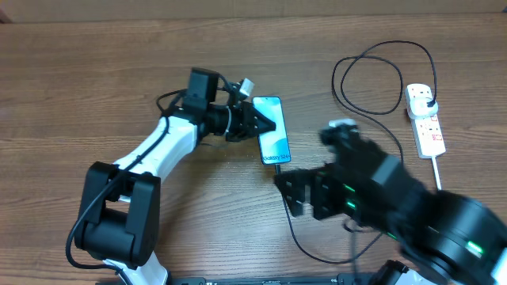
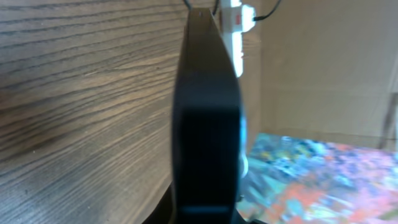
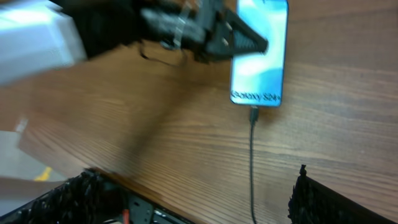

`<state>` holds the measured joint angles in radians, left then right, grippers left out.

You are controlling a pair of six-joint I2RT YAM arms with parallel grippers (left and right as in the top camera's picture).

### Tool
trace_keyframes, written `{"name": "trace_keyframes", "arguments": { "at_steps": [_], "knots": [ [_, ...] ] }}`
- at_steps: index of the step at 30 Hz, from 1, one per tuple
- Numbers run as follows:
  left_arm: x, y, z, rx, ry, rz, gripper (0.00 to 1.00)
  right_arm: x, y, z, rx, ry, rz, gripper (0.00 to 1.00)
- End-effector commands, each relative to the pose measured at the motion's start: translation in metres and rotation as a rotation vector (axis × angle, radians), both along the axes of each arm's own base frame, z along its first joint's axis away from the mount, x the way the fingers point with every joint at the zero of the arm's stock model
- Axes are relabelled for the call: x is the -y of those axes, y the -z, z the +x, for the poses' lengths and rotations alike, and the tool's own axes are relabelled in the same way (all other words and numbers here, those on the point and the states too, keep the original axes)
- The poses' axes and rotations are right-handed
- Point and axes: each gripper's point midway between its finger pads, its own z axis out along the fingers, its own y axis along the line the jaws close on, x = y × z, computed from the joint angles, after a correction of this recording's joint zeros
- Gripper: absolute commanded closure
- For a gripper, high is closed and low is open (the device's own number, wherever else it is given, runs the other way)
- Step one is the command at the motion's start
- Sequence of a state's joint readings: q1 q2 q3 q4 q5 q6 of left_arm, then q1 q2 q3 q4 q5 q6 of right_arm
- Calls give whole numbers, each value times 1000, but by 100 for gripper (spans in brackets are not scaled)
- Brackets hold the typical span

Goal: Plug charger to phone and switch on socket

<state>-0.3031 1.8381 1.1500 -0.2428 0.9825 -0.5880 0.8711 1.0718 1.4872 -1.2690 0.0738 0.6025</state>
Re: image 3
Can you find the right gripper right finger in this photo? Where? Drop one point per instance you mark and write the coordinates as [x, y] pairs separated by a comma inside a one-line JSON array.
[[314, 203]]

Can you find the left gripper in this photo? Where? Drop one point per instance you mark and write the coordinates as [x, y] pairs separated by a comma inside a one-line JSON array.
[[224, 34]]

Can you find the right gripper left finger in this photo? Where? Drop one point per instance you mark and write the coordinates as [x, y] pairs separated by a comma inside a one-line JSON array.
[[88, 198]]

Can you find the blue Galaxy smartphone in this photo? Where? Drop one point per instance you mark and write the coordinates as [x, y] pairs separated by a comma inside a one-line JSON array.
[[257, 78]]

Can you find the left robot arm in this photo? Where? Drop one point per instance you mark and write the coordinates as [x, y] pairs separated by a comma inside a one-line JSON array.
[[37, 36]]

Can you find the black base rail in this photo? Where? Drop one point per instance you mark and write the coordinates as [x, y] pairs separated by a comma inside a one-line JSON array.
[[141, 210]]

